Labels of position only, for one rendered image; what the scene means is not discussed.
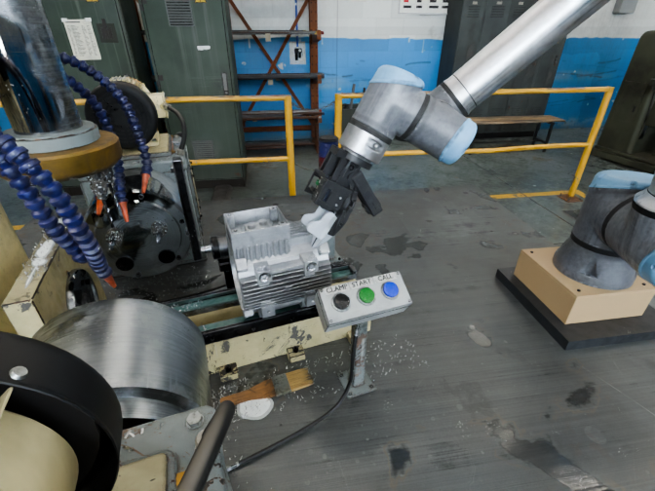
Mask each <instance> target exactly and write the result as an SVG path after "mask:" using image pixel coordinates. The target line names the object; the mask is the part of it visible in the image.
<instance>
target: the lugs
mask: <svg viewBox="0 0 655 491"><path fill-rule="evenodd" d="M317 250H318V253H319V255H320V256H321V255H325V254H329V253H330V250H329V247H328V242H325V243H323V244H322V245H320V246H318V247H317ZM235 266H236V270H237V273H243V272H246V271H247V270H248V264H247V259H246V258H241V259H236V260H235ZM243 315H244V318H248V317H252V316H254V311H253V310H250V311H245V309H243Z"/></svg>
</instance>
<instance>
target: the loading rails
mask: <svg viewBox="0 0 655 491"><path fill-rule="evenodd" d="M331 274H332V276H331V277H332V280H331V281H332V283H331V286H333V285H338V284H342V283H349V282H353V281H355V280H356V276H357V275H356V274H357V270H356V269H355V267H354V266H353V265H352V264H351V263H347V264H343V265H338V266H333V267H331ZM198 300H199V302H197V301H198ZM200 300H201V301H200ZM202 301H203V302H202ZM200 302H201V304H200ZM190 303H191V304H190ZM195 303H196V304H197V305H199V304H200V305H199V306H198V307H197V305H196V304H195ZM161 304H164V305H166V306H169V307H172V306H173V308H174V309H176V310H178V311H179V310H181V311H180V312H181V313H182V314H183V315H185V316H186V317H187V318H189V319H190V320H192V321H193V322H194V323H195V324H196V325H197V327H198V328H199V327H200V328H199V329H200V331H201V333H202V335H203V337H204V340H205V344H206V351H207V359H208V368H209V375H212V374H215V373H218V372H219V373H220V379H221V382H222V383H224V382H227V381H231V380H234V379H238V378H239V372H238V367H240V366H243V365H247V364H251V363H254V362H258V361H261V360H265V359H270V358H274V357H277V356H281V355H285V354H287V355H288V358H289V362H290V363H293V362H296V361H299V360H303V359H305V352H304V350H303V349H306V348H310V347H313V346H317V345H321V344H324V343H327V342H330V341H334V340H338V339H341V338H345V337H347V339H348V341H349V342H350V344H351V326H352V325H350V326H347V327H343V328H339V329H335V330H333V331H329V332H324V329H323V326H322V323H321V320H320V316H319V313H318V310H317V307H316V305H313V306H309V307H302V308H301V307H300V305H299V304H297V305H293V306H289V307H285V308H282V309H278V310H276V315H275V316H272V317H268V318H264V319H263V318H262V317H261V318H260V317H259V315H258V312H254V316H252V317H248V318H244V315H243V311H242V308H241V306H240V302H239V299H238V295H237V291H236V287H232V288H228V289H223V290H219V291H214V292H210V293H205V294H200V295H195V296H191V297H186V298H181V299H177V300H173V301H168V302H163V303H161ZM194 304H195V306H194ZM174 305H175V306H174ZM183 305H184V308H182V307H183ZM181 306H182V307H181ZM186 306H187V307H188V309H186ZM191 306H192V307H193V308H192V307H191ZM184 310H185V312H184ZM187 310H190V311H187ZM201 324H202V325H201ZM200 325H201V326H200ZM204 326H205V329H206V330H204V329H203V327H204Z"/></svg>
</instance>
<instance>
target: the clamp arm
mask: <svg viewBox="0 0 655 491"><path fill-rule="evenodd" d="M172 163H173V164H172V165H171V172H172V173H174V175H175V179H176V184H177V188H178V193H179V197H180V201H181V205H182V209H183V214H184V218H185V223H186V227H187V228H185V235H186V236H189V240H190V244H191V248H192V253H193V257H194V260H195V261H197V260H202V259H203V257H202V255H203V254H204V253H202V252H205V250H204V249H202V250H201V248H204V247H203V246H201V245H200V242H199V238H198V233H197V228H196V223H195V219H194V214H193V209H192V205H191V201H190V196H189V191H188V186H187V182H186V177H185V172H184V167H183V163H182V159H181V157H180V156H179V157H172Z"/></svg>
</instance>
